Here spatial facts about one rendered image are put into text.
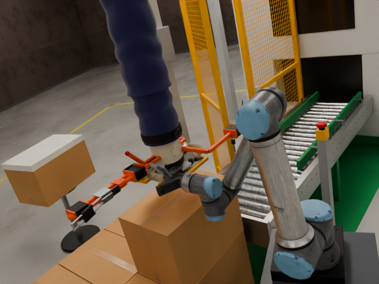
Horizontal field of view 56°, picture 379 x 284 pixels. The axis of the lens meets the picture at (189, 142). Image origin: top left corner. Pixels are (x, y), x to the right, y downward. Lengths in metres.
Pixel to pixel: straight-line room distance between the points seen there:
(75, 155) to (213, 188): 2.11
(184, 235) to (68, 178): 1.70
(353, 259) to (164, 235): 0.89
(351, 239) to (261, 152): 0.90
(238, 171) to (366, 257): 0.73
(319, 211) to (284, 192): 0.31
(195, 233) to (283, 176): 0.86
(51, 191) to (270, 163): 2.37
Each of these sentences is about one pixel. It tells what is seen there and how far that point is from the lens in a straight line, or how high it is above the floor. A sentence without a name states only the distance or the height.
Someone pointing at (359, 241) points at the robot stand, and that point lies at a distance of 1.98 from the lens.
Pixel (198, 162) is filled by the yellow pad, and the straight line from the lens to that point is 2.03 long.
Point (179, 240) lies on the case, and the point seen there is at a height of 0.87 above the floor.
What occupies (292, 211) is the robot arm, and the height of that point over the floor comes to 1.22.
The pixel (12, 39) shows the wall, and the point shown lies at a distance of 12.49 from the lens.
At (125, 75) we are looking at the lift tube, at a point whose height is 1.71.
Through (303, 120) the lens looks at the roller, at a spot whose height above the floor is 0.53.
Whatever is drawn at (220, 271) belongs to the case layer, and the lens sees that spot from 2.30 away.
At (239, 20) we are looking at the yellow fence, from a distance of 3.33.
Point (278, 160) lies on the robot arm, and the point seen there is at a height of 1.44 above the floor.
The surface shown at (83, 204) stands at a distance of 1.69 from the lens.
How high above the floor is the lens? 2.02
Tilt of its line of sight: 23 degrees down
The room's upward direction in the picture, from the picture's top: 14 degrees counter-clockwise
